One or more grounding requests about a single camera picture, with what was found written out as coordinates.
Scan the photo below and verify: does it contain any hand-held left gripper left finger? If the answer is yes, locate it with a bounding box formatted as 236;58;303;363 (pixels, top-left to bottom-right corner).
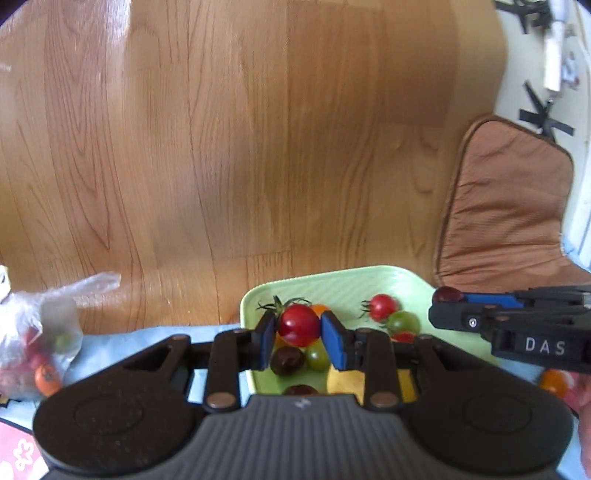
124;310;278;413

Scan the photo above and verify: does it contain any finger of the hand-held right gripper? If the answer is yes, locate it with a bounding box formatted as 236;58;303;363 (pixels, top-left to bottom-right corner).
461;285;591;306
428;300;591;343

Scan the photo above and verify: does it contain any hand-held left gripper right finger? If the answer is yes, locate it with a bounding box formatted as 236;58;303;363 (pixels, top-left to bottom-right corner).
321;310;500;411

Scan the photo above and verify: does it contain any large dark cherry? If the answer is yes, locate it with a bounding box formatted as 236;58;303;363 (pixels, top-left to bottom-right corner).
269;345;305;376

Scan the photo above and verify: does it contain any red tomato with stem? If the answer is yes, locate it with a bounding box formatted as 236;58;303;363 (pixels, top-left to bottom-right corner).
256;295;322;348
360;294;400;323

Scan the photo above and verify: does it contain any green plastic basket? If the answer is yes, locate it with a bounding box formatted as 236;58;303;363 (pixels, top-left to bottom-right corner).
240;265;505;403

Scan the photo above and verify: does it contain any mandarin orange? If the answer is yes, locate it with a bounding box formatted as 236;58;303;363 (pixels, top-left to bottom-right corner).
538;369;571;400

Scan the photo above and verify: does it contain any brown seat cushion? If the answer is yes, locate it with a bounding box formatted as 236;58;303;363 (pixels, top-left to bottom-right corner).
434;115;591;294

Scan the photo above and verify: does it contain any cartoon pig printed blanket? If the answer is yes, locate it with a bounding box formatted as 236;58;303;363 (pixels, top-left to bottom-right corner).
0;323;591;480

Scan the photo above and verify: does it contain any wooden headboard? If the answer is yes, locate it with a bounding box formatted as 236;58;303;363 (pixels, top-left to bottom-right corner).
0;0;507;337

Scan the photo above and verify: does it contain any orange tomato in bag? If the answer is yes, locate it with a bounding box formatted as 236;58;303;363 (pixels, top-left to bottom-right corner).
34;364;64;397

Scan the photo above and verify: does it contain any clear plastic bag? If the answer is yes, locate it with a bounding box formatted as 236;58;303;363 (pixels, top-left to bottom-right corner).
0;265;122;401

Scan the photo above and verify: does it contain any white power adapter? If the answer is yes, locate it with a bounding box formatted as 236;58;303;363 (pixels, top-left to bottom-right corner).
542;0;583;91

